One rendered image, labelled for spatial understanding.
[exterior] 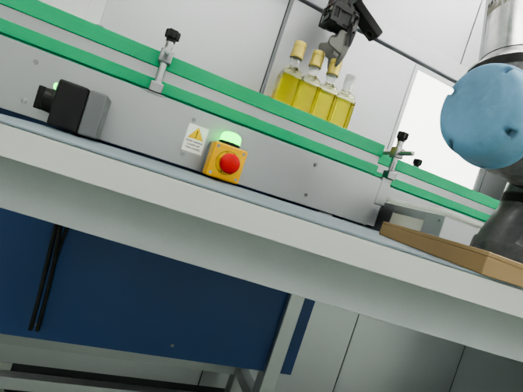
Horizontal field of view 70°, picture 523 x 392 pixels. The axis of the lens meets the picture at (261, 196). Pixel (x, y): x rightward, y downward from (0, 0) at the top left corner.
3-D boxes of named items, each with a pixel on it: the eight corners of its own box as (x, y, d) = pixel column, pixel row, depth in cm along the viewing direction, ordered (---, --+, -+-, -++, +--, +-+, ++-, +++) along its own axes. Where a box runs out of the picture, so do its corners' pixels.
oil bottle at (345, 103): (325, 166, 110) (349, 96, 110) (335, 167, 105) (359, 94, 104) (309, 160, 108) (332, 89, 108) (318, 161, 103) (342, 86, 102)
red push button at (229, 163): (239, 156, 76) (243, 157, 72) (233, 175, 76) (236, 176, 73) (220, 150, 74) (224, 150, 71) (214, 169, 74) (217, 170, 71)
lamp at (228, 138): (236, 149, 81) (240, 136, 81) (241, 149, 77) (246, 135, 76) (216, 142, 79) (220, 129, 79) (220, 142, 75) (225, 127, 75)
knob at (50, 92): (55, 116, 69) (35, 109, 68) (63, 92, 69) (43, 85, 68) (50, 113, 65) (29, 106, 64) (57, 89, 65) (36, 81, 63)
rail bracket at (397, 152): (368, 177, 107) (382, 135, 106) (408, 183, 91) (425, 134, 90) (359, 174, 106) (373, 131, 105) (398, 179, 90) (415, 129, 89)
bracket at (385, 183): (364, 201, 105) (372, 178, 105) (385, 207, 96) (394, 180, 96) (354, 197, 104) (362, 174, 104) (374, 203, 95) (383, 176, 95)
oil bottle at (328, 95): (309, 160, 108) (332, 89, 108) (317, 161, 103) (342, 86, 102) (292, 154, 106) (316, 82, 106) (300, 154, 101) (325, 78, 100)
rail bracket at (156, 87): (163, 99, 78) (183, 36, 77) (166, 94, 71) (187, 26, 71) (143, 91, 76) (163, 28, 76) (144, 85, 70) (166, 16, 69)
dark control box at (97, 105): (99, 141, 73) (111, 100, 73) (94, 141, 66) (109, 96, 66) (53, 127, 71) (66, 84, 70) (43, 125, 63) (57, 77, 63)
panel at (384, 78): (467, 194, 144) (496, 110, 143) (474, 195, 141) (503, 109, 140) (255, 110, 114) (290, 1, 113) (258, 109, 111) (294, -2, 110)
